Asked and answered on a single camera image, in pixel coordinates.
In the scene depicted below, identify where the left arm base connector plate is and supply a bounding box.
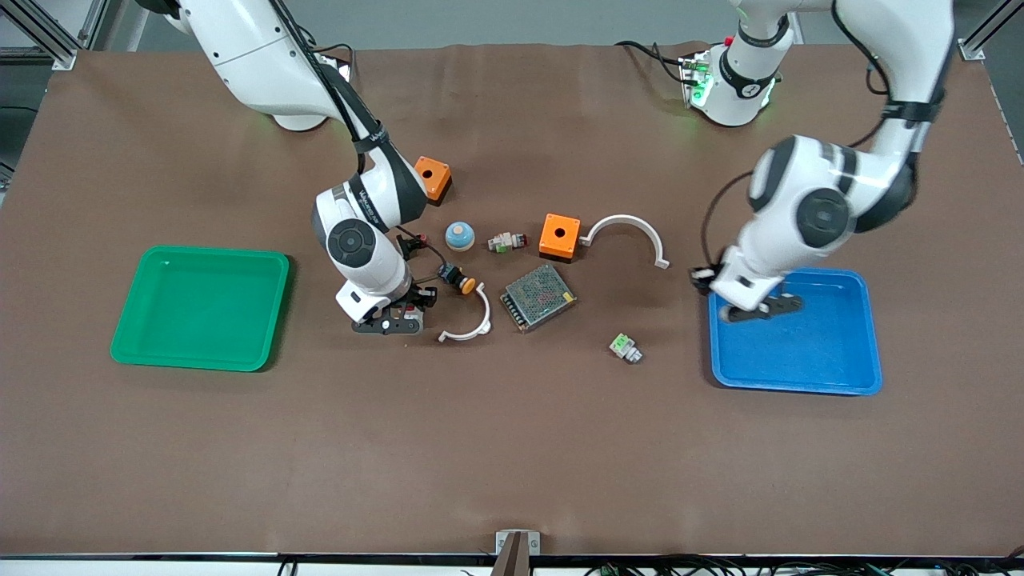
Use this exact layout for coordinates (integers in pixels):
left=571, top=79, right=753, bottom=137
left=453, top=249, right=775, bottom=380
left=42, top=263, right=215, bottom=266
left=679, top=50, right=714, bottom=110

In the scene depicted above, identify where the black orange-capped push button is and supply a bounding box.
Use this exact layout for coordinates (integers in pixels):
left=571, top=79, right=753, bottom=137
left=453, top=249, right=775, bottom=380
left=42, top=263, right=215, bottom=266
left=438, top=262, right=478, bottom=296

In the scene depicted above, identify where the blue plastic tray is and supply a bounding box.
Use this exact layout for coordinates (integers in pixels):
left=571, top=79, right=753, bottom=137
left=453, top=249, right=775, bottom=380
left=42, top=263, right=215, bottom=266
left=706, top=267, right=883, bottom=397

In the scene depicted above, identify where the metal mesh power supply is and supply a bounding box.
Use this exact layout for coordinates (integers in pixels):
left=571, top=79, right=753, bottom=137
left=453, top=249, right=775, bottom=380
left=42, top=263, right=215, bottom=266
left=499, top=264, right=578, bottom=334

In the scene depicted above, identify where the orange button box with hole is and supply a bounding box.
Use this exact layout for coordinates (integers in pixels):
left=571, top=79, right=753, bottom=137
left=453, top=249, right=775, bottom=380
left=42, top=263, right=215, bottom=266
left=414, top=156, right=454, bottom=206
left=538, top=213, right=582, bottom=263

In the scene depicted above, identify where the brown table cover sheet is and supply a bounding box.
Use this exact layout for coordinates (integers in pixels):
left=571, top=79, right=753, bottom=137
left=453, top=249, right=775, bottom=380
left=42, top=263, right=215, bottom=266
left=0, top=44, right=1024, bottom=557

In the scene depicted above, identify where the green plastic tray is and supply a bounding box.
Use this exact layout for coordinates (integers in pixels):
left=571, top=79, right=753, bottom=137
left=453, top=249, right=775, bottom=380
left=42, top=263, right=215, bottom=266
left=110, top=245, right=290, bottom=373

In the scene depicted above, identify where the small white half-ring clamp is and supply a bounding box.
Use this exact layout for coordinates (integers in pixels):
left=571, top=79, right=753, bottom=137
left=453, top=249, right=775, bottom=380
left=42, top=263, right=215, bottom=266
left=438, top=285, right=493, bottom=343

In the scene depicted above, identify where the large white half-ring clamp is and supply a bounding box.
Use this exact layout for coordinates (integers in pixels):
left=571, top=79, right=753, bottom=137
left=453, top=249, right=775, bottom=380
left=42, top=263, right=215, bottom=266
left=579, top=214, right=671, bottom=270

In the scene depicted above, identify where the black cable bundle under table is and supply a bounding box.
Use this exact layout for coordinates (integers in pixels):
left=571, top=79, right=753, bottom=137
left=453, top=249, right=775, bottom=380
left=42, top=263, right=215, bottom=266
left=584, top=554, right=1024, bottom=576

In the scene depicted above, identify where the silver camera mount bracket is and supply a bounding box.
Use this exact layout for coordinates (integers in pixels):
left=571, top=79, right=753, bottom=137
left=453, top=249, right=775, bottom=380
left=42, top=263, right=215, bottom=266
left=495, top=530, right=542, bottom=557

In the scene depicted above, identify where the black right arm base cable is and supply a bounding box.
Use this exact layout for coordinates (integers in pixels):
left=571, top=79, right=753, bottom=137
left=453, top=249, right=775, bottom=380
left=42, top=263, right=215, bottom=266
left=308, top=42, right=357, bottom=81

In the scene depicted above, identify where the black arm base cable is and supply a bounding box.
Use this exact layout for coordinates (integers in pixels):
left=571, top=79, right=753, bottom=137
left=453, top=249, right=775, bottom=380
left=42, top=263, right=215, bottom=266
left=308, top=42, right=357, bottom=81
left=614, top=38, right=690, bottom=85

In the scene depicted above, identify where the brown camera pole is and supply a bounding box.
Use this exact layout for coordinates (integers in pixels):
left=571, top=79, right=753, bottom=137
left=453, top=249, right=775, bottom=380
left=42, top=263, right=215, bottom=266
left=490, top=534, right=533, bottom=576

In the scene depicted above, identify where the black left arm base cable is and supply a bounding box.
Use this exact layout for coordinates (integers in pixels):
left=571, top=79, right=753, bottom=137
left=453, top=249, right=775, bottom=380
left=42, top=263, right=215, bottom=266
left=614, top=38, right=690, bottom=85

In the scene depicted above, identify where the aluminium frame profile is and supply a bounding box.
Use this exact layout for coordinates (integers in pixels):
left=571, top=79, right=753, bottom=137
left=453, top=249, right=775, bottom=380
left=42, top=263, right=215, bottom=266
left=958, top=0, right=1024, bottom=62
left=0, top=0, right=110, bottom=71

